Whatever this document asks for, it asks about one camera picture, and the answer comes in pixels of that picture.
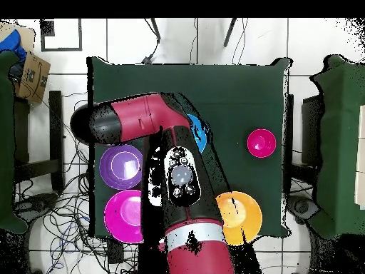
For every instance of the purple bowl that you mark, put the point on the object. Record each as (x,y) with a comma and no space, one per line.
(119,168)

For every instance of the blue cloth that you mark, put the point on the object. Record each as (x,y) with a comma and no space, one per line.
(12,42)

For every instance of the grey pedestal leg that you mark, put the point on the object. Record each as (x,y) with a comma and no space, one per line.
(37,203)
(302,207)

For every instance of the black wooden stand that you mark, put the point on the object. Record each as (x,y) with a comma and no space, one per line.
(55,159)
(312,128)

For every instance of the large yellow bowl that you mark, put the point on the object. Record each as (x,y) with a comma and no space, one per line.
(245,217)

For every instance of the large pink bowl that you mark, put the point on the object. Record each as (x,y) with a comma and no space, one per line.
(122,217)

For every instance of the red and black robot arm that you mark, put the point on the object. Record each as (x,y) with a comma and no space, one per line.
(137,120)

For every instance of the blue bowl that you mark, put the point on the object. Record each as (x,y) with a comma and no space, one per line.
(200,142)

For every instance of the green cloth side table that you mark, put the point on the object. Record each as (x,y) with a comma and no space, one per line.
(342,114)
(5,142)

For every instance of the black power strip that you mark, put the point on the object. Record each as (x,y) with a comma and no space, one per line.
(115,251)

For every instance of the small red bowl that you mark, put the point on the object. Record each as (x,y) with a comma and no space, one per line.
(261,143)

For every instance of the dark green tablecloth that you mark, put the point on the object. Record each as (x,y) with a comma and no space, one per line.
(228,85)

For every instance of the cardboard box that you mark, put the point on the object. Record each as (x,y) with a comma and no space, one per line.
(34,77)

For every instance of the black camera tripod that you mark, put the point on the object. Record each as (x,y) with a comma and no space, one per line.
(155,30)

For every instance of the white box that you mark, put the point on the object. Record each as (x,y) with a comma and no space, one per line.
(360,171)

